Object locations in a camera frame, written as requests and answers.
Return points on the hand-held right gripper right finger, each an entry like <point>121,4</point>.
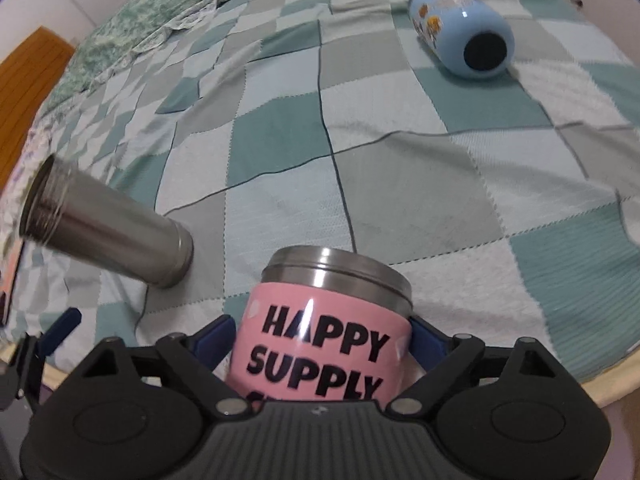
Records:
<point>424,341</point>

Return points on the pink steel cup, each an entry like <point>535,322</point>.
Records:
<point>320,340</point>

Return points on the silver steel cup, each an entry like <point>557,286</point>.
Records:
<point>115,230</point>

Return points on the orange wooden headboard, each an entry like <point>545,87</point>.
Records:
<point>30,90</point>

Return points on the light blue printed bottle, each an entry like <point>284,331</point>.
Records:
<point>450,25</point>

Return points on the white floral bed sheet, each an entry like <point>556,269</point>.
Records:
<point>11,160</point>

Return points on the beige bed frame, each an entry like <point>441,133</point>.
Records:
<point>616,381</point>

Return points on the green checkered blanket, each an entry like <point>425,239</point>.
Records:
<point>380,170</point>

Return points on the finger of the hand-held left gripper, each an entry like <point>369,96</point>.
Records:
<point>61,331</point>

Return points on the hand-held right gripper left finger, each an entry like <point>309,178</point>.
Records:
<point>218,336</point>

